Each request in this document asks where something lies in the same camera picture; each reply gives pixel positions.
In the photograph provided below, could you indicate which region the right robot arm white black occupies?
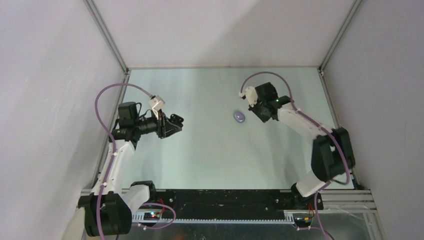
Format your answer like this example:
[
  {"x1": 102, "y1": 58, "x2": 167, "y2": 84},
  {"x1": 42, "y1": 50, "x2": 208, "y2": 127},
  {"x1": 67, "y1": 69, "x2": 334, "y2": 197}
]
[{"x1": 239, "y1": 82, "x2": 356, "y2": 209}]

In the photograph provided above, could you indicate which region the right controller board with leds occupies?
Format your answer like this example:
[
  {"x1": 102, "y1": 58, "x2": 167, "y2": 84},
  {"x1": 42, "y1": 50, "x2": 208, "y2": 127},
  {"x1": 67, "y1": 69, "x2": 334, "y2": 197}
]
[{"x1": 294, "y1": 217, "x2": 314, "y2": 228}]

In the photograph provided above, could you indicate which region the purple cable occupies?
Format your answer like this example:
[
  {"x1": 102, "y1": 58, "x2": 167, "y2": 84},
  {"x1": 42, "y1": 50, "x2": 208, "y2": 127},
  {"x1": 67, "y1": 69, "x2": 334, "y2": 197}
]
[
  {"x1": 240, "y1": 71, "x2": 351, "y2": 240},
  {"x1": 94, "y1": 83, "x2": 177, "y2": 240}
]

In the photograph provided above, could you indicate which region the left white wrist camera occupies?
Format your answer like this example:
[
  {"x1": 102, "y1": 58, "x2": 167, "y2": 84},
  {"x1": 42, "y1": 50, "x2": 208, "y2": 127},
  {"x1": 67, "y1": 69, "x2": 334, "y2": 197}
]
[{"x1": 148, "y1": 95, "x2": 165, "y2": 119}]

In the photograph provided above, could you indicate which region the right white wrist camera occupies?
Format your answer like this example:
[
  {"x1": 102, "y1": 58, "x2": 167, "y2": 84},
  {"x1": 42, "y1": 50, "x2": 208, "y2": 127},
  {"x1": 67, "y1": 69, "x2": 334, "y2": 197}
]
[{"x1": 238, "y1": 86, "x2": 258, "y2": 107}]

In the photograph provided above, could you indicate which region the purple earbud charging case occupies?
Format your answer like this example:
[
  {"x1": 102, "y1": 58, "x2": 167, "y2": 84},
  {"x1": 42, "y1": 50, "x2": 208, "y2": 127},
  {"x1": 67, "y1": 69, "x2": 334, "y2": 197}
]
[{"x1": 233, "y1": 111, "x2": 246, "y2": 123}]

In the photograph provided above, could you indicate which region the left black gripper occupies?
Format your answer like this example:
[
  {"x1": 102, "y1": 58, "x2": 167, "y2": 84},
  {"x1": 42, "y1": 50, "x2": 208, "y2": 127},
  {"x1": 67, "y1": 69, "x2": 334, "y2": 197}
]
[{"x1": 134, "y1": 108, "x2": 182, "y2": 139}]

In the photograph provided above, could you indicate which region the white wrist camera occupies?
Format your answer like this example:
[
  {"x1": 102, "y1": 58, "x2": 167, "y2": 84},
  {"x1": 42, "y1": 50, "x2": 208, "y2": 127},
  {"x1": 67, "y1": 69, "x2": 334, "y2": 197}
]
[
  {"x1": 148, "y1": 95, "x2": 165, "y2": 119},
  {"x1": 238, "y1": 86, "x2": 258, "y2": 107}
]

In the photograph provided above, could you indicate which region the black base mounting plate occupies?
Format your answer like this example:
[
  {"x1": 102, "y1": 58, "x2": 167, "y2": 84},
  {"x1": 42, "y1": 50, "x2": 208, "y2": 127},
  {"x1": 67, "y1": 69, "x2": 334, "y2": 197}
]
[{"x1": 146, "y1": 189, "x2": 324, "y2": 220}]

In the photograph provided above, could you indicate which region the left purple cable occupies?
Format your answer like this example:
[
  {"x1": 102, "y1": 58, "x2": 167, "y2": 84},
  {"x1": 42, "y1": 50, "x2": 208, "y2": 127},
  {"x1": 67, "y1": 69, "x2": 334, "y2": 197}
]
[{"x1": 94, "y1": 83, "x2": 177, "y2": 240}]

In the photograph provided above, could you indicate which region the controller board with leds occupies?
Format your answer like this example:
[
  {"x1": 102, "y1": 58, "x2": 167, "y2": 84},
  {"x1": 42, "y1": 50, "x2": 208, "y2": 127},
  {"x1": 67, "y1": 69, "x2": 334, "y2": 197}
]
[
  {"x1": 294, "y1": 217, "x2": 314, "y2": 228},
  {"x1": 143, "y1": 212, "x2": 161, "y2": 221}
]

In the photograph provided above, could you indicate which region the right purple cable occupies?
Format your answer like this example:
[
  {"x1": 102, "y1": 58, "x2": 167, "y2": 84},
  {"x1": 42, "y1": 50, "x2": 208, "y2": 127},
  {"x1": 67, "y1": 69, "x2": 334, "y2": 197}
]
[{"x1": 240, "y1": 71, "x2": 351, "y2": 240}]

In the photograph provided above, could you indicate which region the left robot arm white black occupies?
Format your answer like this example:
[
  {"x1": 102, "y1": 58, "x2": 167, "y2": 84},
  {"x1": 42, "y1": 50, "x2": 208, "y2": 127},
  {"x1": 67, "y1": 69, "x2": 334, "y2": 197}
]
[{"x1": 77, "y1": 101, "x2": 184, "y2": 237}]

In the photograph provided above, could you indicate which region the left controller board with leds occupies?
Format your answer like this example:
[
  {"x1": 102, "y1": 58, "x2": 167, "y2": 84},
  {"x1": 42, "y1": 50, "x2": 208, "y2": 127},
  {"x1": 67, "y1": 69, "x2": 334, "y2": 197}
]
[{"x1": 143, "y1": 212, "x2": 161, "y2": 221}]

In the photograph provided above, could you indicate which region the grey slotted cable duct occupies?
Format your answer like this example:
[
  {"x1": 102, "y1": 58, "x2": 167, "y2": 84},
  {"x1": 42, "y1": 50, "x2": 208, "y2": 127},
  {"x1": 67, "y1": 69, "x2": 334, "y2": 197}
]
[{"x1": 132, "y1": 211, "x2": 295, "y2": 225}]

